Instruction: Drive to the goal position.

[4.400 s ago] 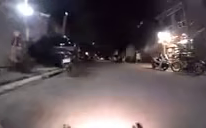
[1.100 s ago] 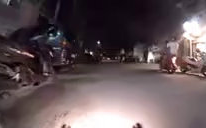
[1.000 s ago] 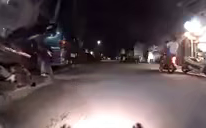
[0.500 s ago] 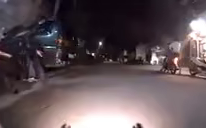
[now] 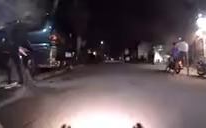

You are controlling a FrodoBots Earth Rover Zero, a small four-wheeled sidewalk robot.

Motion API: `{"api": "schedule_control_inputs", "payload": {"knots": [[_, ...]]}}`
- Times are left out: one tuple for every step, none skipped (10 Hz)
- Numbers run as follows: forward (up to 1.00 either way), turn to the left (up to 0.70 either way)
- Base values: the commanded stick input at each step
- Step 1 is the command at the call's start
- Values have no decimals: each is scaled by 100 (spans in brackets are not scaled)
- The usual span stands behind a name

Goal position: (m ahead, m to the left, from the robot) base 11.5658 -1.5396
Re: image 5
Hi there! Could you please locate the person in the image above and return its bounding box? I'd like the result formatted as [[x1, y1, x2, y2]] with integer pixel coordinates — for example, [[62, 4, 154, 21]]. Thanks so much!
[[176, 38, 191, 68], [170, 42, 181, 66], [0, 29, 38, 90]]

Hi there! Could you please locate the grey asphalt road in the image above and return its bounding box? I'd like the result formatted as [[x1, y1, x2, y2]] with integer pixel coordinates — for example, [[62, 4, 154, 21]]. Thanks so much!
[[0, 61, 206, 128]]

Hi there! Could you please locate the grey concrete kerb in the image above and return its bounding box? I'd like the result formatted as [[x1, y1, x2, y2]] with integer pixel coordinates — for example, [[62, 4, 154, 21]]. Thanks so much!
[[0, 63, 85, 111]]

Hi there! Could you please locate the pale building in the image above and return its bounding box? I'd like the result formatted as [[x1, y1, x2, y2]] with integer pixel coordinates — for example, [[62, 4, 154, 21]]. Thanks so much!
[[136, 41, 153, 62]]

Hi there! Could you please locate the dark car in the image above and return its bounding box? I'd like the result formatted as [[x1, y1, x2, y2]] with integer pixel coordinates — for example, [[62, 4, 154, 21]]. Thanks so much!
[[0, 19, 66, 70]]

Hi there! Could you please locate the robot's own part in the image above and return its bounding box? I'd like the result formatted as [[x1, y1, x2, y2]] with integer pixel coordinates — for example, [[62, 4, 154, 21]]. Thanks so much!
[[132, 122, 145, 128], [60, 123, 72, 128]]

